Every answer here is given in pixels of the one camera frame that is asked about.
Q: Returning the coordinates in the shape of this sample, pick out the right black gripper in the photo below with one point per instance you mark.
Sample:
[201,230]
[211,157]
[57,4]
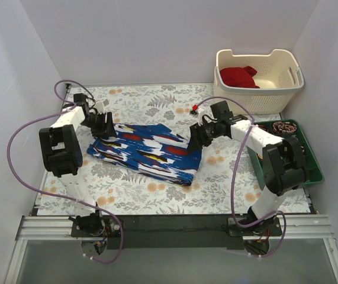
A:
[199,135]

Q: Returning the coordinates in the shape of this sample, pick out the green compartment tray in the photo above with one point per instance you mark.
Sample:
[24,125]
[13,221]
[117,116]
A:
[315,175]

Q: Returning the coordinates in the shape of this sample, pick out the floral table mat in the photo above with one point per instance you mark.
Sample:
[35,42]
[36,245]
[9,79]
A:
[225,179]

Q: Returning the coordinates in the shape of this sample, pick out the aluminium rail frame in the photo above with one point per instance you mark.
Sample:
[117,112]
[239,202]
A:
[60,228]

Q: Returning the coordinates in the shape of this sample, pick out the red garment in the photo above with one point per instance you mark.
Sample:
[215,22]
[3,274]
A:
[239,77]

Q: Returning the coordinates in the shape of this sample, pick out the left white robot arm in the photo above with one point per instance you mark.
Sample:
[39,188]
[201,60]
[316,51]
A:
[62,156]

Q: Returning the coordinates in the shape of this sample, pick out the cream plastic laundry basket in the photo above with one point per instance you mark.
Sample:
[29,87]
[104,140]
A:
[278,79]

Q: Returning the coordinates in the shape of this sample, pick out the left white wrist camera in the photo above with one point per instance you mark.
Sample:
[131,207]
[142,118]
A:
[100,106]

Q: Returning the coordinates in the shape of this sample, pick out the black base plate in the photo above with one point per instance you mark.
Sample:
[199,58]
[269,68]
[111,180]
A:
[170,231]

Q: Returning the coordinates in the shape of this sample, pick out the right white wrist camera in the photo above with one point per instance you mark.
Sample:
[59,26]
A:
[198,113]

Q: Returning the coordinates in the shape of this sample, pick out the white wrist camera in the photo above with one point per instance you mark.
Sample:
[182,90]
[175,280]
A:
[100,106]
[198,113]

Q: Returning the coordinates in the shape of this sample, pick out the brown patterned rolled belt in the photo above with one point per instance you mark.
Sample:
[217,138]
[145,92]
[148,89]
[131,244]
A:
[284,127]

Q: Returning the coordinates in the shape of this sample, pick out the blue patterned trousers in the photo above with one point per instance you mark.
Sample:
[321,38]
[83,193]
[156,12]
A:
[152,150]

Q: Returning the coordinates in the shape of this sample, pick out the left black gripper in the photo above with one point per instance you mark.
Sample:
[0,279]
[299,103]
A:
[105,125]

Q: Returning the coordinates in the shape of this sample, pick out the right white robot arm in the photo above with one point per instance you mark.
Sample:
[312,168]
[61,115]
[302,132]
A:
[283,163]

